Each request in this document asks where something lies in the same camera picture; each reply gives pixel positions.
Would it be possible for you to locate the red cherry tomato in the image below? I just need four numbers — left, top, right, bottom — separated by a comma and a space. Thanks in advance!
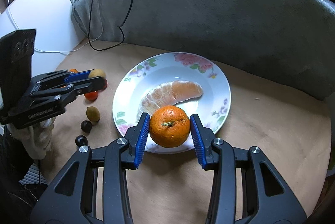
84, 91, 99, 102
102, 79, 108, 91

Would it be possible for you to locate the dark purple grape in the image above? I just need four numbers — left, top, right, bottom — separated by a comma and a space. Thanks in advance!
80, 120, 93, 134
75, 135, 88, 147

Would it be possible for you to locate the large orange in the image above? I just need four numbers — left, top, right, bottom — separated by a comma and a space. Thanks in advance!
149, 105, 190, 148

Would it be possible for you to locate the peeled pomelo segment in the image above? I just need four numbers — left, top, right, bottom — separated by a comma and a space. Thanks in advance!
136, 80, 203, 122

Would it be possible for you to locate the small tangerine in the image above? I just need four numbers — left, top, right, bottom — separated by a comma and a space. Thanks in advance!
68, 68, 78, 73

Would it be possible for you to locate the black jacket sleeve forearm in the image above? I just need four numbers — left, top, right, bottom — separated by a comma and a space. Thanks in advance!
1, 128, 46, 218

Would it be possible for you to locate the white gloved hand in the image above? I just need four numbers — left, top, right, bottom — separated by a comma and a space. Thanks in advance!
7, 117, 56, 160

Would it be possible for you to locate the beige table cloth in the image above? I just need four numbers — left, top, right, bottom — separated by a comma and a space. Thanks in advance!
43, 44, 331, 223

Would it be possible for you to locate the grey blanket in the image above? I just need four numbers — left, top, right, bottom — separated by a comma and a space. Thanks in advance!
72, 0, 334, 100

